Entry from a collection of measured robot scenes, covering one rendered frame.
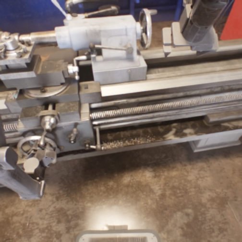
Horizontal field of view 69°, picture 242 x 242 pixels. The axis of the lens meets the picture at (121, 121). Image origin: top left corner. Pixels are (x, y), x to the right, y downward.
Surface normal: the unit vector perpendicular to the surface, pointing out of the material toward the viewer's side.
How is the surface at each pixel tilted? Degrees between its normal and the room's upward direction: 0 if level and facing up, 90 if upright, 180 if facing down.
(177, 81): 36
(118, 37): 76
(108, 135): 0
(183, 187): 0
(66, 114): 90
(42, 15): 90
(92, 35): 86
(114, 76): 90
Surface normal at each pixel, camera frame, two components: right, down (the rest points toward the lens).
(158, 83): 0.08, -0.11
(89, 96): 0.17, 0.74
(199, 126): -0.02, -0.66
